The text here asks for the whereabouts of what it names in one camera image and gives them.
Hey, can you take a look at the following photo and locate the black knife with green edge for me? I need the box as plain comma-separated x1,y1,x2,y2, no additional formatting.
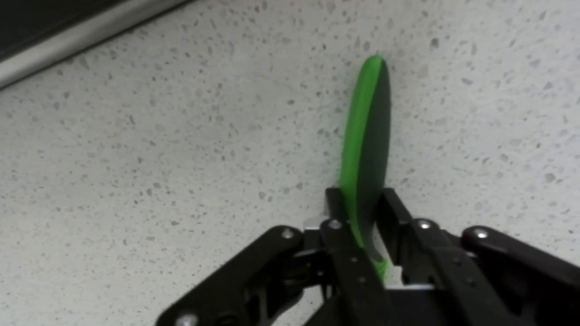
338,54,392,284

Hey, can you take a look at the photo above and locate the black cooktop with silver rim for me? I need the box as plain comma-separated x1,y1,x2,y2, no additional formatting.
0,0,192,89

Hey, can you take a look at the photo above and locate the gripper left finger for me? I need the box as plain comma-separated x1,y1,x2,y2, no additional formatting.
155,187,391,326

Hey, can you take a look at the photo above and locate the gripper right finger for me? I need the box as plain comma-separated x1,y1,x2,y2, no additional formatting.
375,187,580,326

